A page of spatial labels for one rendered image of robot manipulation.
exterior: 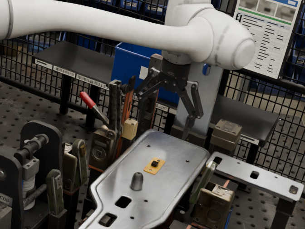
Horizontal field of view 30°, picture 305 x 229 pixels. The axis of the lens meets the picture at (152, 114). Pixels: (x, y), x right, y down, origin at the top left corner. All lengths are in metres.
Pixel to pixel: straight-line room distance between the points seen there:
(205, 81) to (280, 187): 0.39
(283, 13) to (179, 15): 0.63
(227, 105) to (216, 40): 0.78
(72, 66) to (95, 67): 0.08
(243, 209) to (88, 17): 1.10
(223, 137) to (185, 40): 0.62
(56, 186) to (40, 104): 1.13
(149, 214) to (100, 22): 0.51
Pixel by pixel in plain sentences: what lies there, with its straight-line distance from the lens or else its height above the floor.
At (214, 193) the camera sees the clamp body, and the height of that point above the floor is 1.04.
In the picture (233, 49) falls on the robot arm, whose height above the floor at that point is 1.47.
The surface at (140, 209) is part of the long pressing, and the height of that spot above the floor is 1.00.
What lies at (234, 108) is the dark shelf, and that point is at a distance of 2.02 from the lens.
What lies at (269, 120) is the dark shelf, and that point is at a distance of 2.01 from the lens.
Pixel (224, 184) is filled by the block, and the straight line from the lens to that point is 1.69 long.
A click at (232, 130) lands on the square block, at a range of 1.81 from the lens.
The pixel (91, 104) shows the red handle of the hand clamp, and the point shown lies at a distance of 1.65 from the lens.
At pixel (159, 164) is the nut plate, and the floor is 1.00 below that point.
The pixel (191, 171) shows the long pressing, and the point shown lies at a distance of 1.67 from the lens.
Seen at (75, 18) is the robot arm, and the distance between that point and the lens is 1.25.
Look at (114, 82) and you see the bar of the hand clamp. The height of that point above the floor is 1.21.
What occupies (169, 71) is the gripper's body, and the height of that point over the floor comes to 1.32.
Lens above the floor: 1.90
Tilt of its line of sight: 28 degrees down
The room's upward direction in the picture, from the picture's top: 11 degrees clockwise
